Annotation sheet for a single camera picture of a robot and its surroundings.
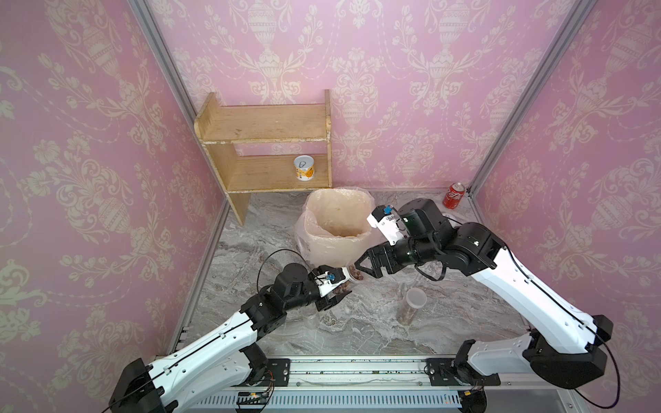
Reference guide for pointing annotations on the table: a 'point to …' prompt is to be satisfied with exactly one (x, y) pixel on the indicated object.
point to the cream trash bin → (335, 225)
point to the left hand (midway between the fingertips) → (344, 280)
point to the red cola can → (454, 195)
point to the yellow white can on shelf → (304, 168)
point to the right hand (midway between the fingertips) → (368, 259)
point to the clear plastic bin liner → (333, 225)
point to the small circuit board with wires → (255, 397)
